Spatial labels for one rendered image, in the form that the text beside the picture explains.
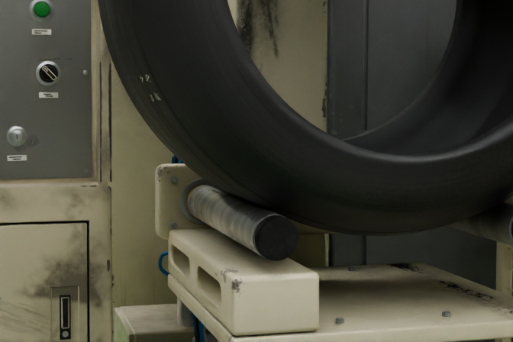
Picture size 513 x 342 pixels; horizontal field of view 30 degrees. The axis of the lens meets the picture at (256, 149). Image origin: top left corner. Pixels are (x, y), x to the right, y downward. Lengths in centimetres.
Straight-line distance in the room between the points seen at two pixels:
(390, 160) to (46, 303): 75
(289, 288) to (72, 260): 65
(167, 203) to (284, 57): 26
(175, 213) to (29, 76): 42
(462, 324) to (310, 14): 51
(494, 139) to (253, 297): 29
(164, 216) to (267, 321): 35
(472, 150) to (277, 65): 40
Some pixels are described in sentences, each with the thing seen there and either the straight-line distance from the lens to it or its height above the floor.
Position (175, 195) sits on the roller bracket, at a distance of 126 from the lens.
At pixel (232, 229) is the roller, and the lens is 101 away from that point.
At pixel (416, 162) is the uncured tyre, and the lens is 97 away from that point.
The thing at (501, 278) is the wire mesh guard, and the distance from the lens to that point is 148.
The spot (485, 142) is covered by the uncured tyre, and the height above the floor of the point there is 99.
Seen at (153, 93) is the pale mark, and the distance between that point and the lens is 95.
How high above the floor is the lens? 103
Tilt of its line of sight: 3 degrees down
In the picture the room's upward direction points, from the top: straight up
